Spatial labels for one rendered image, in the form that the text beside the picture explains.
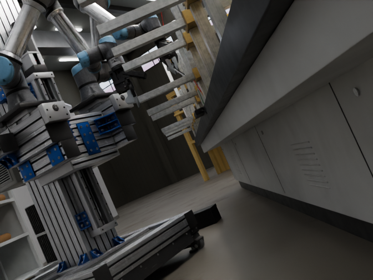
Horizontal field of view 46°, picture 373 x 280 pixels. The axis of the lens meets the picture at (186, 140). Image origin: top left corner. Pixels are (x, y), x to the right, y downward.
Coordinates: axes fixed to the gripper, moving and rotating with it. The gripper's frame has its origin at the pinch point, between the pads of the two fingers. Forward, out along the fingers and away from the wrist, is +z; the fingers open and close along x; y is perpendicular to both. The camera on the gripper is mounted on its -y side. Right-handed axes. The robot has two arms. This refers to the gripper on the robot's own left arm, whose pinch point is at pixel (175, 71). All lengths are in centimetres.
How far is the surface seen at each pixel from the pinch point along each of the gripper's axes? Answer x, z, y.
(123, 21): 48, 1, -89
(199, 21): 26, 9, -92
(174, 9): 9.0, -14.8, -45.6
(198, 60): 8.4, 9.1, -45.8
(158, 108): 15.1, 14.2, 5.9
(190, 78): 5.1, 10.8, -24.4
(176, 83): 11.9, 10.5, -21.9
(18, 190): 98, -12, 406
